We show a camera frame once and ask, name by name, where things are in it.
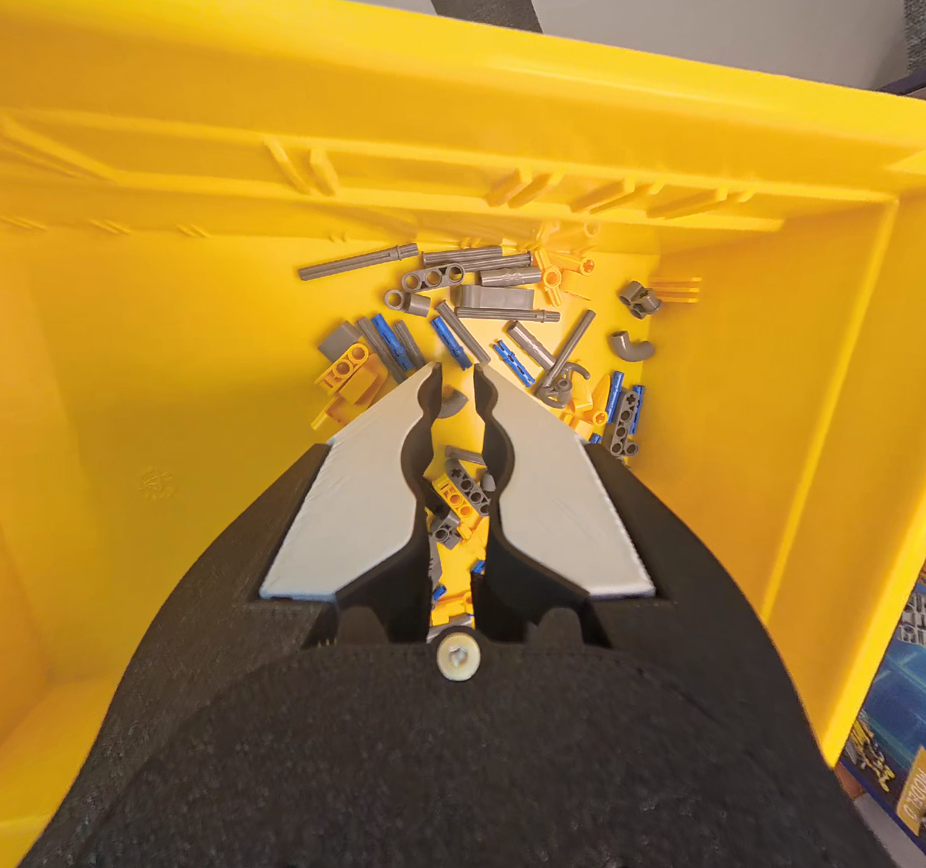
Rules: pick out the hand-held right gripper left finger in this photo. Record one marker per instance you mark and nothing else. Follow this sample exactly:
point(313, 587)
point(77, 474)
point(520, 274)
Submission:
point(347, 521)

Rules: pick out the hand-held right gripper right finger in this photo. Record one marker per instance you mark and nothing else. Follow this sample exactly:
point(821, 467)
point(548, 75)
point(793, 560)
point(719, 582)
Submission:
point(564, 521)

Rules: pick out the yellow plastic bin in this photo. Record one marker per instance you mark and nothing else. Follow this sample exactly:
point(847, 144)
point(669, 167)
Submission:
point(181, 376)

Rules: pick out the blue grey lego parts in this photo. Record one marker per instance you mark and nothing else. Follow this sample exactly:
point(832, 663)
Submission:
point(499, 296)

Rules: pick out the robot kit box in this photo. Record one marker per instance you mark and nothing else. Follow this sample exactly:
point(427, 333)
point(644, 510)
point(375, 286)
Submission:
point(897, 701)

